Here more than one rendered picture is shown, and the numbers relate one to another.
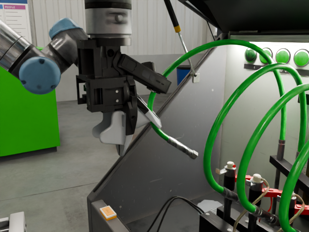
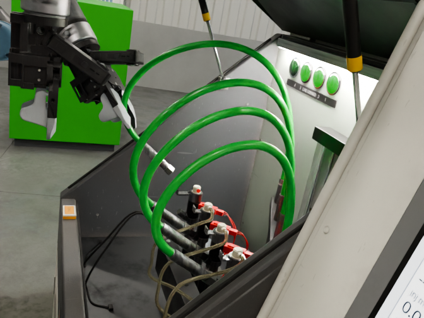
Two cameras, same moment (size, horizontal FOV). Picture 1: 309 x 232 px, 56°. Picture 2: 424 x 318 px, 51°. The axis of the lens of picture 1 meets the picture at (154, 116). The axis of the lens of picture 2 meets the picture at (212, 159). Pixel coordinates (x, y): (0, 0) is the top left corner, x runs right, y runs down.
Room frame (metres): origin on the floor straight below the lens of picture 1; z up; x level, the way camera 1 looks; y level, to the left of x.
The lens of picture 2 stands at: (-0.17, -0.36, 1.51)
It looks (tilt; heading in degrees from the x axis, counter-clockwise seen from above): 20 degrees down; 10
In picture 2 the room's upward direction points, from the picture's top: 10 degrees clockwise
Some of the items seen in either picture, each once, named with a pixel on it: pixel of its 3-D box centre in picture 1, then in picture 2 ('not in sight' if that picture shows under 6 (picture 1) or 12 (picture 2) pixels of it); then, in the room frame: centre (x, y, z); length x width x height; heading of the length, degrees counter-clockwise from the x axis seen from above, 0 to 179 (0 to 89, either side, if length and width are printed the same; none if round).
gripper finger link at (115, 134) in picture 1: (115, 136); (38, 115); (0.49, 0.07, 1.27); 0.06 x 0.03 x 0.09; 122
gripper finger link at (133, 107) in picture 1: (126, 109); (52, 91); (0.49, 0.05, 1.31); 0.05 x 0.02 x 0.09; 32
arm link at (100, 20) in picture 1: (109, 25); (45, 2); (0.50, 0.07, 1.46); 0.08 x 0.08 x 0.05
